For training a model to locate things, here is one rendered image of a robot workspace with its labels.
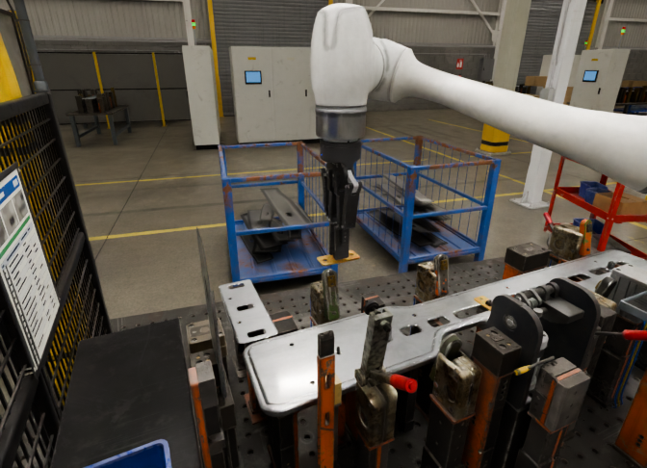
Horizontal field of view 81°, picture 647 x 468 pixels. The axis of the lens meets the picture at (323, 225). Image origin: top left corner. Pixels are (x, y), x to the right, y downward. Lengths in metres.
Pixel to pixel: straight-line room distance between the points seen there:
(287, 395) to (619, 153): 0.68
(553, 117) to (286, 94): 8.16
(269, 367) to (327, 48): 0.65
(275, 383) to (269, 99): 7.97
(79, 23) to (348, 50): 14.57
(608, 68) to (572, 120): 10.83
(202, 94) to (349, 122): 7.84
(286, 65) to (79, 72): 6.28
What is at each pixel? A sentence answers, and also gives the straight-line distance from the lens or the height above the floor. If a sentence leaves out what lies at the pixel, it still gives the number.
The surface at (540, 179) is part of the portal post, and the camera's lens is 5.41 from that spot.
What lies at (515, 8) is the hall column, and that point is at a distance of 8.39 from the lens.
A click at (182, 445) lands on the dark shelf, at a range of 0.77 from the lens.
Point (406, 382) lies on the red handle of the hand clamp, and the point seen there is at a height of 1.15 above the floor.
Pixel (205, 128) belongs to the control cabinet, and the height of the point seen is 0.44.
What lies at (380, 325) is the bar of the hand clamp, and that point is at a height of 1.20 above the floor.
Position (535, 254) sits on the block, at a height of 1.03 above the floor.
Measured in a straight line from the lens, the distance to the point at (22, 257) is 0.81.
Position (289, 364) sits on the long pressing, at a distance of 0.90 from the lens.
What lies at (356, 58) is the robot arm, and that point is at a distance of 0.65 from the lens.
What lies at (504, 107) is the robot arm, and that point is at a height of 1.55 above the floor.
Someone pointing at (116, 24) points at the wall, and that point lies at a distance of 14.90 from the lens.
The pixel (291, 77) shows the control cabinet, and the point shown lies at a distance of 8.68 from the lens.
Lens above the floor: 1.61
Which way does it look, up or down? 23 degrees down
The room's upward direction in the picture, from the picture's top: straight up
